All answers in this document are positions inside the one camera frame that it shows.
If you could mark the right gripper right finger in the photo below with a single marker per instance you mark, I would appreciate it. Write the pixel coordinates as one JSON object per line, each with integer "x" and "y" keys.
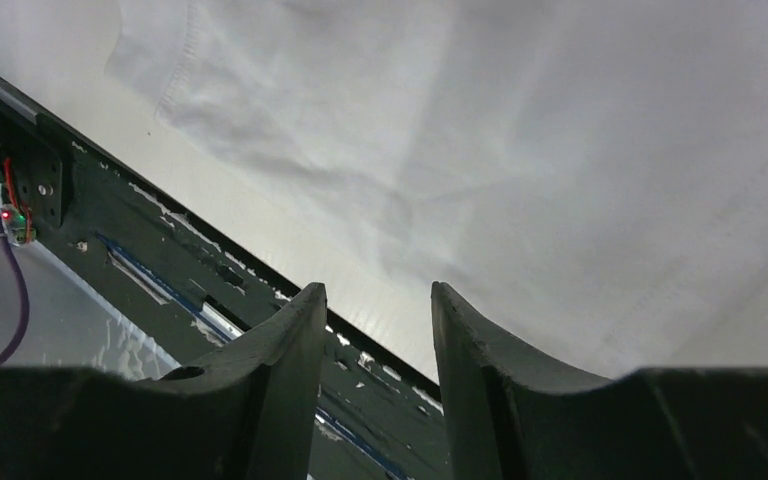
{"x": 514, "y": 412}

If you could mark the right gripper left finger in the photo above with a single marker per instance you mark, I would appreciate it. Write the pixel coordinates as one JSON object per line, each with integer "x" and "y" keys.
{"x": 244, "y": 411}

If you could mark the white garment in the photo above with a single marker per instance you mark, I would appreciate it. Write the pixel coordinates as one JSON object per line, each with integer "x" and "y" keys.
{"x": 592, "y": 175}

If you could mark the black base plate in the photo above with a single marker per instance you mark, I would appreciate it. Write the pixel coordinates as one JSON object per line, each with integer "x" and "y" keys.
{"x": 190, "y": 288}

